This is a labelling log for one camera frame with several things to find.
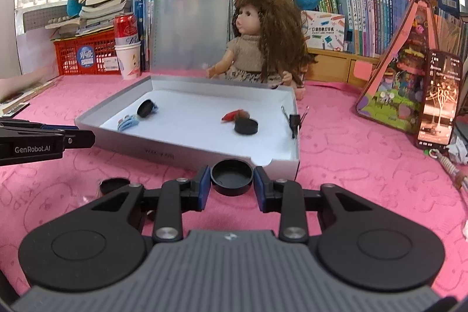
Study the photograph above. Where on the white paper sheet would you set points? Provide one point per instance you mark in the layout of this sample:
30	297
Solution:
36	52

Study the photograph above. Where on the dark printed box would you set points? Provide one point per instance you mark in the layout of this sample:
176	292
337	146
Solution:
438	100

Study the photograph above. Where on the red crayon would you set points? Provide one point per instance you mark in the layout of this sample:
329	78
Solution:
229	116

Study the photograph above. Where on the small blue hair clip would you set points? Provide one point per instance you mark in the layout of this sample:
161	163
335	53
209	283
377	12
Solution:
128	122

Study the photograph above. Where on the small black cap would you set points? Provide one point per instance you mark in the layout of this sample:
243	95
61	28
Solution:
145	108

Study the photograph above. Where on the small brown round object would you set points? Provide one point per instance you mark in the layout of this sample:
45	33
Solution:
244	114

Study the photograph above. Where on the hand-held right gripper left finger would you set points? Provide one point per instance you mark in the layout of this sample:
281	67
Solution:
204	187

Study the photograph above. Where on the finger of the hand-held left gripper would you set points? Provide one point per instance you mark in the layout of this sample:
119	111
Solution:
58	128
80	140

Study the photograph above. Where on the flat books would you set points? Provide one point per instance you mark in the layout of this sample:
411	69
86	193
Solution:
22	96

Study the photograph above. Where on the grey cardboard box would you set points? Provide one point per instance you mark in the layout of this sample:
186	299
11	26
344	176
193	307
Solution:
197	122

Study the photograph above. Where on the black round lid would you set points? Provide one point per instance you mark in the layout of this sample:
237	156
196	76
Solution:
111	184
245	126
232	184

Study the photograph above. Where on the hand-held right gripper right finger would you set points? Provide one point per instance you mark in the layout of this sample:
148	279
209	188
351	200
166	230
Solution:
260	187

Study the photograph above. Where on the white label printer box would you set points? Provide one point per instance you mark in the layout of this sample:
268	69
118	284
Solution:
323	30

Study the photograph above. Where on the pink toy house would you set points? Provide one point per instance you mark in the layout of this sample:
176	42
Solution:
398	92

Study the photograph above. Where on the red plastic crate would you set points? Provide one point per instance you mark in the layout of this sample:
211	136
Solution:
73	56

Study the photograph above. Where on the red drink can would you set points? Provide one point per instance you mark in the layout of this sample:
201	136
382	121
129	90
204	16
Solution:
126	28

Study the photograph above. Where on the crumpled white paper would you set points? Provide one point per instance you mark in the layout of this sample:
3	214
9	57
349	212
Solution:
459	151

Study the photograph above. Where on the row of colourful shelf books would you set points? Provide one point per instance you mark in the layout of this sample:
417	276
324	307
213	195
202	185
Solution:
369	16

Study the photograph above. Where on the row of thin blue books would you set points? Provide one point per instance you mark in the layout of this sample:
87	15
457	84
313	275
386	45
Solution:
142	23

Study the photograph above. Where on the white paper cup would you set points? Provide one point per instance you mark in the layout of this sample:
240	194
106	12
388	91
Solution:
128	61

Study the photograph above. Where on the brown-haired doll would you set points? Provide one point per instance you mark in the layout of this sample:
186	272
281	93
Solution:
248	52

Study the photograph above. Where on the black binder clip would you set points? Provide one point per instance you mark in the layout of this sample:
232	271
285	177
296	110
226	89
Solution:
294	122

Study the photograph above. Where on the wooden shelf with drawers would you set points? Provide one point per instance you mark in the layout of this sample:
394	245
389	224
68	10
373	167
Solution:
329	65

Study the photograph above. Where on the pile of worn books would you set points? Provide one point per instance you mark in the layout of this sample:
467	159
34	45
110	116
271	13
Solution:
102	5

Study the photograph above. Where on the translucent plastic clipboard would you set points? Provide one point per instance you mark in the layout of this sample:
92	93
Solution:
190	27

